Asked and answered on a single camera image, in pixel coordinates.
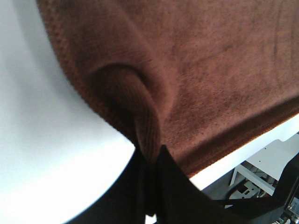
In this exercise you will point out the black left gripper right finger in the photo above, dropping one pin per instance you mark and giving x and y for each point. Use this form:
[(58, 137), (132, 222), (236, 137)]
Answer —
[(182, 203)]

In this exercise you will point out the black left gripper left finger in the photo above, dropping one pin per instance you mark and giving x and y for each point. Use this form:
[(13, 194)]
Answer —
[(128, 201)]

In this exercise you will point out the brown towel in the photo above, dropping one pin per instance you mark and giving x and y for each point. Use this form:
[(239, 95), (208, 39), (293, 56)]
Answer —
[(202, 77)]

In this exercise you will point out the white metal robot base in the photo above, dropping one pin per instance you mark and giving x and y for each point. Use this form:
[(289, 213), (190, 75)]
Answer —
[(268, 164)]

